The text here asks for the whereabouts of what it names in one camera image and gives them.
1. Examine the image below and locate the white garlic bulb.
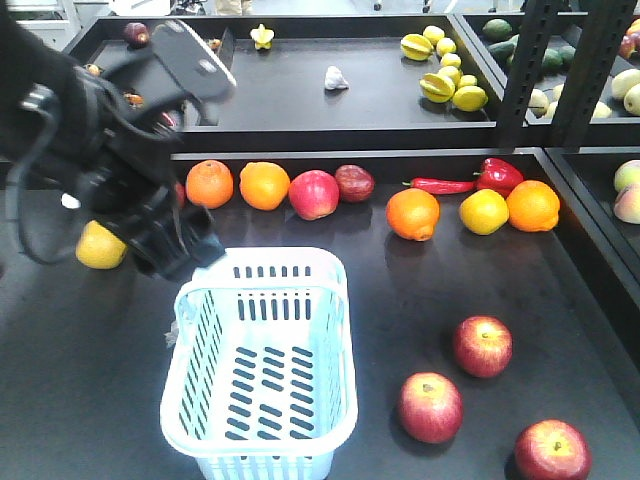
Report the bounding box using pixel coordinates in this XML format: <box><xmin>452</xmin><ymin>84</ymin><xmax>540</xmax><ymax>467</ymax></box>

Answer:
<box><xmin>324</xmin><ymin>65</ymin><xmax>349</xmax><ymax>91</ymax></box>

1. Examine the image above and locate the wrist camera with black plate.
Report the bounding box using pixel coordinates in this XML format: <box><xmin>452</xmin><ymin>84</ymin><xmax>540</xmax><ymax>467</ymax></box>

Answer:
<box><xmin>151</xmin><ymin>19</ymin><xmax>237</xmax><ymax>102</ymax></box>

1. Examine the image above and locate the red bell pepper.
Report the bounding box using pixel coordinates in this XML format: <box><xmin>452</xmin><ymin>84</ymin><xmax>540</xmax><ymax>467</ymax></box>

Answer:
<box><xmin>475</xmin><ymin>157</ymin><xmax>525</xmax><ymax>198</ymax></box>

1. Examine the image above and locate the black wooden produce stand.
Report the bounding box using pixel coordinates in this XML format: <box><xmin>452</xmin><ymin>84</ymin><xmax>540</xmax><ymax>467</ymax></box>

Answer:
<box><xmin>1</xmin><ymin>149</ymin><xmax>639</xmax><ymax>479</ymax></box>

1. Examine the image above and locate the pale peach fruit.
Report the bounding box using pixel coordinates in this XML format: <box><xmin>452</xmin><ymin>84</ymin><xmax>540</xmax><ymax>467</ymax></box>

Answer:
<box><xmin>613</xmin><ymin>159</ymin><xmax>640</xmax><ymax>193</ymax></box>
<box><xmin>613</xmin><ymin>183</ymin><xmax>640</xmax><ymax>224</ymax></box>

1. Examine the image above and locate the dark red apple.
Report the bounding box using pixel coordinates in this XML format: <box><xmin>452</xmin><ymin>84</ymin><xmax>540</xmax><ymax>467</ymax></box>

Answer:
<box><xmin>334</xmin><ymin>164</ymin><xmax>375</xmax><ymax>203</ymax></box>

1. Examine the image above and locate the yellow lemon near arm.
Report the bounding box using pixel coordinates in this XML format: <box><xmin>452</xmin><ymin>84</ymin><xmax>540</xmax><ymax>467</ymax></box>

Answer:
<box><xmin>75</xmin><ymin>220</ymin><xmax>127</xmax><ymax>270</ymax></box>

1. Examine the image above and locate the yellow orange fruit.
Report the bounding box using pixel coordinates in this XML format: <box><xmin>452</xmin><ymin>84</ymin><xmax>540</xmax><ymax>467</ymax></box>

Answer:
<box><xmin>458</xmin><ymin>189</ymin><xmax>509</xmax><ymax>235</ymax></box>

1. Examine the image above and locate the red chili pepper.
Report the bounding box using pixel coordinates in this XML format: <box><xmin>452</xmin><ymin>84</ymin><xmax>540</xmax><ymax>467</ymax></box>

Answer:
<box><xmin>402</xmin><ymin>177</ymin><xmax>475</xmax><ymax>195</ymax></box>

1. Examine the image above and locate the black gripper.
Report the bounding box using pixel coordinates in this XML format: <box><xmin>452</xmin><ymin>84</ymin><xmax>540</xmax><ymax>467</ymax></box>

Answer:
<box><xmin>69</xmin><ymin>49</ymin><xmax>225</xmax><ymax>281</ymax></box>

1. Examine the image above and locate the red apple in row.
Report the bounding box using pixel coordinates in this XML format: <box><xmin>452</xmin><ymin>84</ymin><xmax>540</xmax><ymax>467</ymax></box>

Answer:
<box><xmin>288</xmin><ymin>170</ymin><xmax>340</xmax><ymax>221</ymax></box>

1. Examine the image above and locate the black upright rack post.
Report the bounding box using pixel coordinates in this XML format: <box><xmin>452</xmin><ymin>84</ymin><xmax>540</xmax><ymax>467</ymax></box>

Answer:
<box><xmin>496</xmin><ymin>0</ymin><xmax>562</xmax><ymax>149</ymax></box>

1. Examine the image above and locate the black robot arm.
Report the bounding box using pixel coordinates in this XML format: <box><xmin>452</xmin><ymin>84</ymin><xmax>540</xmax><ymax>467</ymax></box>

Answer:
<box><xmin>1</xmin><ymin>13</ymin><xmax>236</xmax><ymax>280</ymax></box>

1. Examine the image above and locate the light blue plastic basket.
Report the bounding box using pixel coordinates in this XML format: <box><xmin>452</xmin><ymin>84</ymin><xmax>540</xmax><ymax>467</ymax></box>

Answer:
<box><xmin>159</xmin><ymin>247</ymin><xmax>358</xmax><ymax>479</ymax></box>

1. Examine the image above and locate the yellow star fruit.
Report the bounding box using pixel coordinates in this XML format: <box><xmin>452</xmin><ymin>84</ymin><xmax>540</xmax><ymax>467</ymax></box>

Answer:
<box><xmin>250</xmin><ymin>24</ymin><xmax>275</xmax><ymax>50</ymax></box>

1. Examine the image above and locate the red apple front bottom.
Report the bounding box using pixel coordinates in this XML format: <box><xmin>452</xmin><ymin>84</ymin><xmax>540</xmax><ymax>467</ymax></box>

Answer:
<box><xmin>514</xmin><ymin>419</ymin><xmax>593</xmax><ymax>480</ymax></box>

